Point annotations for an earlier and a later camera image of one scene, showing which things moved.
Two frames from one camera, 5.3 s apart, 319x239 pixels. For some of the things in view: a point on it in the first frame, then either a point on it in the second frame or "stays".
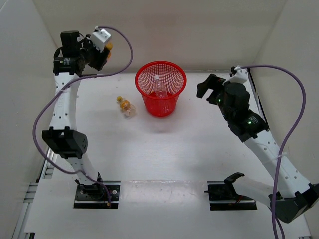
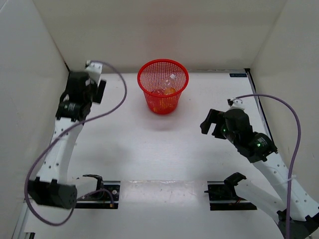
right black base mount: (223, 196) stays
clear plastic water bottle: (160, 86) to (166, 83)
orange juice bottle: (108, 46) to (169, 90)
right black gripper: (213, 82) to (212, 118)
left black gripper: (99, 64) to (100, 91)
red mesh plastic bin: (175, 77) stays
